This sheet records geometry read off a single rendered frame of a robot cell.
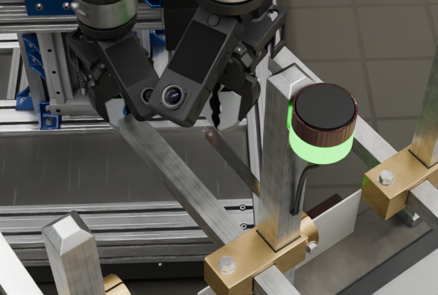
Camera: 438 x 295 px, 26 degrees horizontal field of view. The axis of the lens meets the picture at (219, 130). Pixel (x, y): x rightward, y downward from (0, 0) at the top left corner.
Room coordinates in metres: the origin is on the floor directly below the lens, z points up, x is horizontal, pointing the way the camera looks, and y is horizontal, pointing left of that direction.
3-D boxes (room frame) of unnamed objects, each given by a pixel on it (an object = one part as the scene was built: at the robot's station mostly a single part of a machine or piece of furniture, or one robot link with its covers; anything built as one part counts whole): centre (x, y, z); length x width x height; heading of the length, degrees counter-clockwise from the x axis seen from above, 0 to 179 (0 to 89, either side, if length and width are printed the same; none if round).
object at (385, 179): (0.70, -0.21, 0.84); 0.02 x 0.02 x 0.01
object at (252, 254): (0.58, -0.05, 0.85); 0.14 x 0.06 x 0.05; 126
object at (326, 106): (0.56, -0.10, 1.04); 0.06 x 0.06 x 0.22; 36
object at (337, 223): (0.64, -0.08, 0.75); 0.26 x 0.01 x 0.10; 126
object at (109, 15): (0.81, 0.13, 1.05); 0.08 x 0.08 x 0.05
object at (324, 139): (0.56, -0.10, 1.13); 0.06 x 0.06 x 0.02
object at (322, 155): (0.56, -0.10, 1.11); 0.06 x 0.06 x 0.02
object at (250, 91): (0.64, -0.02, 1.09); 0.05 x 0.02 x 0.09; 56
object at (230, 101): (0.66, -0.03, 1.04); 0.06 x 0.03 x 0.09; 146
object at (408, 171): (0.73, -0.25, 0.81); 0.14 x 0.06 x 0.05; 126
